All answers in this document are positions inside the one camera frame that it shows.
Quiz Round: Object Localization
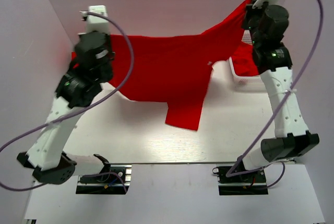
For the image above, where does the red t shirt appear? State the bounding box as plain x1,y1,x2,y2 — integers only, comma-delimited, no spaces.
110,0,251,131

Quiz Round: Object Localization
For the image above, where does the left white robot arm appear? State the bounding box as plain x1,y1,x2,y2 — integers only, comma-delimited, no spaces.
17,31,114,185

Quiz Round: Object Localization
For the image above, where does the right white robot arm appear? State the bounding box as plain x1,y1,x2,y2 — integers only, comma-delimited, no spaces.
231,2,319,182

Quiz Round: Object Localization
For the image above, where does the crumpled red shirt in basket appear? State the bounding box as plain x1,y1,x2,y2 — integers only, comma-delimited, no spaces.
231,42,259,77

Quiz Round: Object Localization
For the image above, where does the white plastic mesh basket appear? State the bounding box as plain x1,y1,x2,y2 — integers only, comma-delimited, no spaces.
229,30,265,92

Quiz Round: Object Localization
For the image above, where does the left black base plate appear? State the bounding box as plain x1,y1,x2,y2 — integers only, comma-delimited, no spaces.
76,164,132,195

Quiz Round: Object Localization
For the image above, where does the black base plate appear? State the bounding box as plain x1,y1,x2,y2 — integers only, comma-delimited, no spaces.
212,165,268,196
76,164,132,195

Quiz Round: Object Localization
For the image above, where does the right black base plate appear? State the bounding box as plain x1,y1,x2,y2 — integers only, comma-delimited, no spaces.
212,165,268,196

